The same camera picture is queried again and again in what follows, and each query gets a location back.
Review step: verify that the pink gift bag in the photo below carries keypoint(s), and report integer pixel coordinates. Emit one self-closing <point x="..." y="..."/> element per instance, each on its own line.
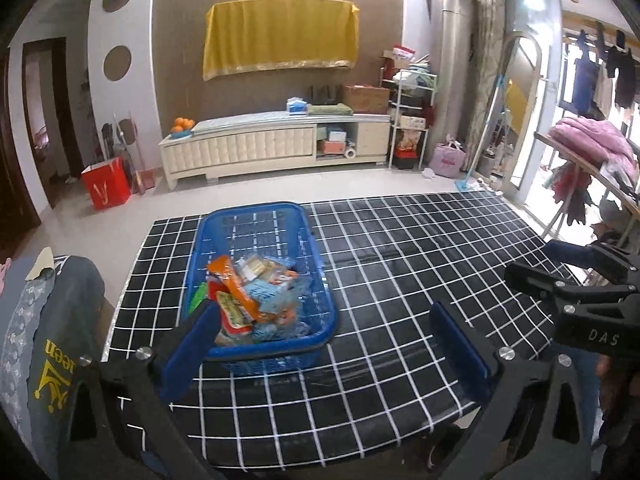
<point x="447" y="159"/>

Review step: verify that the black white grid tablecloth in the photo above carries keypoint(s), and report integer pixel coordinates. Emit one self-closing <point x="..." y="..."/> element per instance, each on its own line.
<point x="382" y="379"/>

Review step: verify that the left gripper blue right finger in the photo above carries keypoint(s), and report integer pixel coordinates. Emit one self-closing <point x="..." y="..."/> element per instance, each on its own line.
<point x="469" y="353"/>

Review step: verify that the silver standing air conditioner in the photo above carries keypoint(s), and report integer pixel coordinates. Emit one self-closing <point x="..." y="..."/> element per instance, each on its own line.
<point x="451" y="32"/>

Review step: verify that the orange snack stick pack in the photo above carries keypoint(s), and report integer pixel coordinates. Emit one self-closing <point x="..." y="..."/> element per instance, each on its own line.
<point x="224" y="269"/>

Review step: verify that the large red yellow snack bag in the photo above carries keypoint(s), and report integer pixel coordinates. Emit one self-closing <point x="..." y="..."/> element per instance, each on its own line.
<point x="236" y="324"/>

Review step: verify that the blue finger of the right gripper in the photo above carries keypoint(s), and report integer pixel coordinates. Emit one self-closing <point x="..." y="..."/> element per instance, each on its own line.
<point x="568" y="253"/>

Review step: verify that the red paper bag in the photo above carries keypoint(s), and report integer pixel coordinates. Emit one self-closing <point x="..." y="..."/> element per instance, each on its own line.
<point x="106" y="183"/>

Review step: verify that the oranges on blue plate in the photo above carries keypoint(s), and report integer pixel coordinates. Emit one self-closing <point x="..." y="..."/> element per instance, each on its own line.
<point x="181" y="128"/>

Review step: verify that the pink quilt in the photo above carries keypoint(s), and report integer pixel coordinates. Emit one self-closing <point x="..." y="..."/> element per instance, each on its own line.
<point x="598" y="141"/>

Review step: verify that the hanging clothes on rack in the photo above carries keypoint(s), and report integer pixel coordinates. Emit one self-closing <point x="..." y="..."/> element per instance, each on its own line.
<point x="605" y="74"/>

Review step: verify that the blue plastic basket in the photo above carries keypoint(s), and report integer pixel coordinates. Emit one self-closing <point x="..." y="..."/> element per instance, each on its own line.
<point x="279" y="231"/>

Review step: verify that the light blue pastry pack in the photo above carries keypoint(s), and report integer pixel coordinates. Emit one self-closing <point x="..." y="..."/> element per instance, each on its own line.
<point x="279" y="300"/>

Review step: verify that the yellow cloth cover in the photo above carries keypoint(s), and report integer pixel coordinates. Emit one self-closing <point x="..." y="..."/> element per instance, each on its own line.
<point x="246" y="36"/>

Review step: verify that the blue tissue box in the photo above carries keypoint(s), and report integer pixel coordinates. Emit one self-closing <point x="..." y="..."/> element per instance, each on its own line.
<point x="296" y="106"/>

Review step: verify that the person right hand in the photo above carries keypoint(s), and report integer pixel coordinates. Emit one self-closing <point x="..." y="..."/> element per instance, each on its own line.
<point x="611" y="380"/>

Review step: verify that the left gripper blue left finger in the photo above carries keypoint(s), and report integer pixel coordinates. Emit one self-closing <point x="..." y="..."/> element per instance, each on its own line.
<point x="182" y="351"/>

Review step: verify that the white metal shelf rack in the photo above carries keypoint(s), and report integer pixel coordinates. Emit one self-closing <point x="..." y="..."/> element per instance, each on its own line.
<point x="411" y="106"/>

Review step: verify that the person blue trouser leg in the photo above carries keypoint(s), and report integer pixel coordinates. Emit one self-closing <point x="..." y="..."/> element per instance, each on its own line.
<point x="585" y="364"/>

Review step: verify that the cream tv cabinet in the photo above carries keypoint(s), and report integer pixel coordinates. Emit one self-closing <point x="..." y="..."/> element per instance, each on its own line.
<point x="274" y="141"/>

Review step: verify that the cardboard box on cabinet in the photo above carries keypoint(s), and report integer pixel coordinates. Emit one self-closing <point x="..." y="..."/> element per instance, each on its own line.
<point x="365" y="99"/>

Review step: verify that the clear cracker pack green ends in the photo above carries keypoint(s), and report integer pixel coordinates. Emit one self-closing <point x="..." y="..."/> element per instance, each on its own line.
<point x="199" y="295"/>

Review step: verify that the clear cream cracker pack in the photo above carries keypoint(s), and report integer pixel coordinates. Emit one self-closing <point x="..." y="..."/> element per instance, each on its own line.
<point x="253" y="267"/>

